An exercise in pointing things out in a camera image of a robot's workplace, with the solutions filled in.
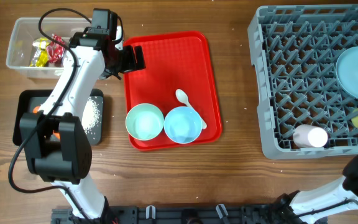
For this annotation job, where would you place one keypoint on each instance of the clear plastic waste bin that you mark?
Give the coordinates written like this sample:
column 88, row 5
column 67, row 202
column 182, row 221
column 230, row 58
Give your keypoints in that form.
column 26, row 30

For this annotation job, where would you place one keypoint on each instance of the red serving tray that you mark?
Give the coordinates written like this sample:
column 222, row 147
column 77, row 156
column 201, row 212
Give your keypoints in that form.
column 174, row 61

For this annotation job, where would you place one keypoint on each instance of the red snack wrapper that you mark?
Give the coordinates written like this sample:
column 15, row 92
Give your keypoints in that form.
column 55, row 52

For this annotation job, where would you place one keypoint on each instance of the white rice pile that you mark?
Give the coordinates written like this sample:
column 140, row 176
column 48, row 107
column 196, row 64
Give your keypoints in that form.
column 92, row 119

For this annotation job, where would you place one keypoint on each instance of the pink plastic cup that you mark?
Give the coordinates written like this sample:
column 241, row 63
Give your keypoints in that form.
column 310, row 136

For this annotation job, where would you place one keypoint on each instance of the white napkin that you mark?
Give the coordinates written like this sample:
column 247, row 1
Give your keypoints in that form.
column 59, row 70

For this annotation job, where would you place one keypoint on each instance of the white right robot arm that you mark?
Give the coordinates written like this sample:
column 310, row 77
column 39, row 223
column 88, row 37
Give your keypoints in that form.
column 338, row 196

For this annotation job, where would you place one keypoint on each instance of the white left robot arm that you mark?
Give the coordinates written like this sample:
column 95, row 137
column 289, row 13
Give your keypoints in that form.
column 54, row 142

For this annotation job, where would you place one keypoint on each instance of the mint green bowl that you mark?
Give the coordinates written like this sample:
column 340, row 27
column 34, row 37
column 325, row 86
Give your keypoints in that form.
column 144, row 122

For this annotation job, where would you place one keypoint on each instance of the grey dishwasher rack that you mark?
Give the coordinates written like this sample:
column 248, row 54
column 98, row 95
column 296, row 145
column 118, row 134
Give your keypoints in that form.
column 294, row 50

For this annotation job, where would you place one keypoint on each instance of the orange carrot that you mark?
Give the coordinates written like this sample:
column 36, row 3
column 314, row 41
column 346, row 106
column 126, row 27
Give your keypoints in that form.
column 36, row 109

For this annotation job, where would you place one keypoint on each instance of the black waste tray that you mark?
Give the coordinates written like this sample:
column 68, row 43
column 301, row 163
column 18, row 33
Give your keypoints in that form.
column 29, row 99

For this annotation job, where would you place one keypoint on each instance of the white plastic spoon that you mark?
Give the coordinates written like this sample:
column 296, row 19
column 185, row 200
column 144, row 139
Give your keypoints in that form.
column 182, row 97

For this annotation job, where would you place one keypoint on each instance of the light blue bowl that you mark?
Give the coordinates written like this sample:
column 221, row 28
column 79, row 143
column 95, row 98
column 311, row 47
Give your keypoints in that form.
column 183, row 125

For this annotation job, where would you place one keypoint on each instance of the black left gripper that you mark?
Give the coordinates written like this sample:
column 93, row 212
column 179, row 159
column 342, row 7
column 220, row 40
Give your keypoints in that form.
column 130, row 65

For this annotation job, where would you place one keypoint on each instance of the yellow foil wrapper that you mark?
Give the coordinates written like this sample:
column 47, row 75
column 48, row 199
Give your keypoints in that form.
column 40, row 58

